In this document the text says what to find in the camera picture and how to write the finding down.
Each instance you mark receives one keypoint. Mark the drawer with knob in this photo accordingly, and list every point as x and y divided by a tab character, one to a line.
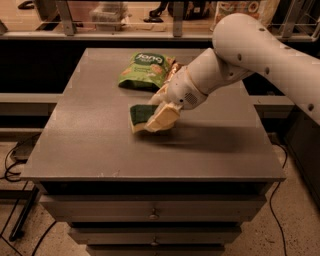
155	235
153	208

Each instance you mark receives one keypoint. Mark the grey drawer cabinet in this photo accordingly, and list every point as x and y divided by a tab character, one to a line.
87	148

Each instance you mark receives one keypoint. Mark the metal railing frame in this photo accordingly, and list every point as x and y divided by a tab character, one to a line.
294	20

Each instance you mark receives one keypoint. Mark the green and yellow sponge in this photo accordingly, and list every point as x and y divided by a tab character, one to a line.
139	115

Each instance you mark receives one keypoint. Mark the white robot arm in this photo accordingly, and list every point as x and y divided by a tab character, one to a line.
241	46

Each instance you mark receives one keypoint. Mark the copper drink can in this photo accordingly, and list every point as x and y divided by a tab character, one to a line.
174	69

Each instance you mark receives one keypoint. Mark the green snack bag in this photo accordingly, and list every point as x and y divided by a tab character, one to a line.
146	71

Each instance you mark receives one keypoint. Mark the printed plastic bag background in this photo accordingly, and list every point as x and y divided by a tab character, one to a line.
262	10

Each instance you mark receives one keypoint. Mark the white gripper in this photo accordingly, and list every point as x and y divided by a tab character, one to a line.
181	89

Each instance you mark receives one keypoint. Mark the clear plastic container background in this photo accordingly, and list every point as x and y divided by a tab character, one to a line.
108	16

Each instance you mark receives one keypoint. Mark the black metal floor stand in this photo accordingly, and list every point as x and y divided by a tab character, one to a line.
28	197

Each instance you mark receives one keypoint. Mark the top drawer with knob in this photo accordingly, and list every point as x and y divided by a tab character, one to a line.
153	208

